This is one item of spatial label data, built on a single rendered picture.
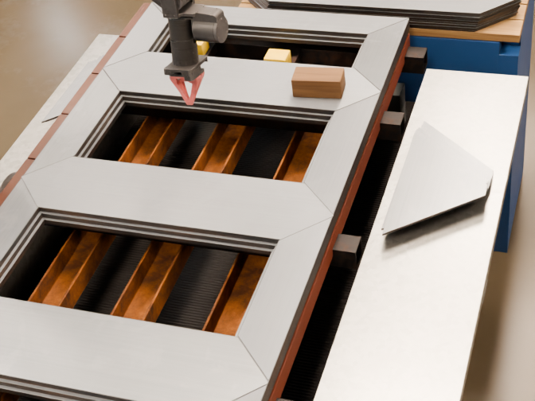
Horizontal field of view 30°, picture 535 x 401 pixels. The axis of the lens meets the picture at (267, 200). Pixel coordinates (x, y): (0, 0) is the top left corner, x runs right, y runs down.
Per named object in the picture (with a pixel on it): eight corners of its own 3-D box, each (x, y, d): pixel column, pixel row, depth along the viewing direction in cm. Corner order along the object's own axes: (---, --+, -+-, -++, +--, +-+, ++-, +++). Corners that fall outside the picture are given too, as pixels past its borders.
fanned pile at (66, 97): (142, 56, 294) (139, 45, 292) (85, 138, 267) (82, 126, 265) (105, 53, 298) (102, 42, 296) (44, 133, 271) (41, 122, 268)
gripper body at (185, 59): (208, 63, 222) (205, 31, 219) (191, 79, 214) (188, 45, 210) (181, 61, 224) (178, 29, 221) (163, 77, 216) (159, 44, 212)
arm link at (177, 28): (175, 6, 216) (162, 13, 212) (203, 8, 214) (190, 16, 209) (178, 36, 220) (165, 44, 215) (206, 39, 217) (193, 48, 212)
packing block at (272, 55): (291, 62, 266) (290, 49, 263) (286, 72, 262) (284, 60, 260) (270, 60, 268) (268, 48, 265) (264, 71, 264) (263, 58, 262)
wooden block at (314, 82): (345, 84, 242) (344, 67, 239) (341, 99, 238) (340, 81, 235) (297, 83, 245) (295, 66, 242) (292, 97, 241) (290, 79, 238)
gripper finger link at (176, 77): (212, 98, 226) (208, 58, 221) (200, 109, 220) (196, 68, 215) (184, 95, 228) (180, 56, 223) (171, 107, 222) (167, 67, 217)
